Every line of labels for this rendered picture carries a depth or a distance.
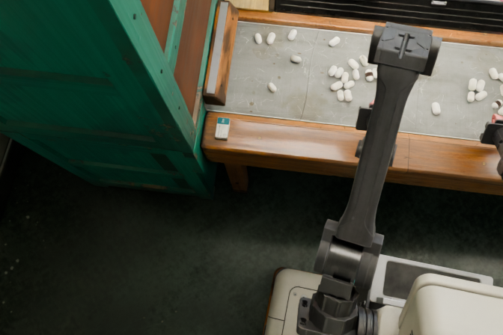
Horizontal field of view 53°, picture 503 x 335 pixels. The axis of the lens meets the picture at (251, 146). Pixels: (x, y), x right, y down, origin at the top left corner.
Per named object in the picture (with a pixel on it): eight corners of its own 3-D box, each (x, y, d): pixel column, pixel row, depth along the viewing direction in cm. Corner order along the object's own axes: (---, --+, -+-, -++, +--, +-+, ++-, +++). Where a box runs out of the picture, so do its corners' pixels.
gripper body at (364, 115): (358, 104, 129) (361, 120, 123) (400, 108, 129) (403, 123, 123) (354, 125, 133) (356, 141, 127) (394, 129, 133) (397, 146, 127)
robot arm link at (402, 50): (372, 22, 75) (443, 35, 72) (379, 19, 87) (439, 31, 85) (310, 280, 89) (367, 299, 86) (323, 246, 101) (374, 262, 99)
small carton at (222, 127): (227, 140, 145) (227, 138, 143) (215, 138, 145) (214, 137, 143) (230, 120, 147) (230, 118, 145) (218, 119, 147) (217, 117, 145)
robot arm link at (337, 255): (316, 297, 89) (346, 308, 88) (328, 249, 85) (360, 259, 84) (326, 269, 97) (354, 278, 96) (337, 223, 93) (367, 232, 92)
